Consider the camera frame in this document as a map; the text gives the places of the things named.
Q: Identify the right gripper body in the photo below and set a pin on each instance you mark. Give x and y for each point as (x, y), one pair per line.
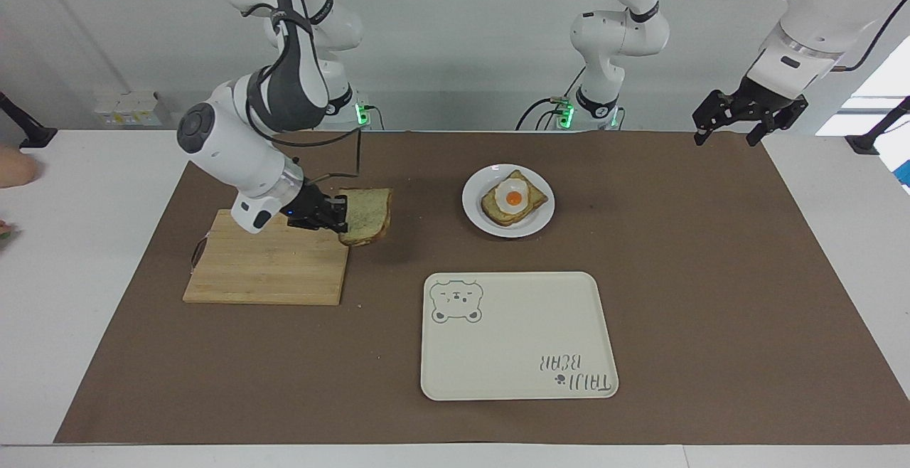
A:
(307, 206)

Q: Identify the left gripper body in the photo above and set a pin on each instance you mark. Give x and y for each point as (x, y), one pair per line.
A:
(771, 100)

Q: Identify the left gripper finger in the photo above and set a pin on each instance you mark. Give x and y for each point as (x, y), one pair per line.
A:
(775, 123)
(718, 111)

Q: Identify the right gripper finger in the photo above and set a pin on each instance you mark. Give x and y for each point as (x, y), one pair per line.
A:
(333, 225)
(337, 201)

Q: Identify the seeded bread slice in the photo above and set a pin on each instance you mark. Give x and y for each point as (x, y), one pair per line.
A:
(368, 215)

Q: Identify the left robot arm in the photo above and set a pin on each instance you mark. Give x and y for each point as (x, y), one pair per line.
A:
(617, 34)

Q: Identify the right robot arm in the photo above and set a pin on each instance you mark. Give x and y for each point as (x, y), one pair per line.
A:
(234, 148)

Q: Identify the white round plate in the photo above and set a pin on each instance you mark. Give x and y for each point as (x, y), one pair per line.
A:
(475, 208)

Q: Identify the wooden cutting board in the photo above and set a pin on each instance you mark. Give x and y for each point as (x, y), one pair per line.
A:
(270, 269)

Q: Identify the black stand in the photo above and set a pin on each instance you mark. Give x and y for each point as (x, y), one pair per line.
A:
(28, 132)
(869, 139)

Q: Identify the toasted bread slice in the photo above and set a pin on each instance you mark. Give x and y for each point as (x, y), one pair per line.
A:
(494, 210)

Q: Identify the fried egg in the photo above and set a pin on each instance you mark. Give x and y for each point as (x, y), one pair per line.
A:
(512, 196)

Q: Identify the cream tray with bear print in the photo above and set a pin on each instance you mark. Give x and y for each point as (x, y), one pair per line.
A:
(512, 340)

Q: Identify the person's hand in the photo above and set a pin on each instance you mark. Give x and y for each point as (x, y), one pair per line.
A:
(13, 168)

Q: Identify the white wall socket box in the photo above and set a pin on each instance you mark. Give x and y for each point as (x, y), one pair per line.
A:
(131, 109)

